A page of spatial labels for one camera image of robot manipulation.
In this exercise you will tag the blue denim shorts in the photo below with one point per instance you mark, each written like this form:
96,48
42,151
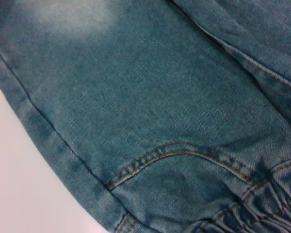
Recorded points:
145,97

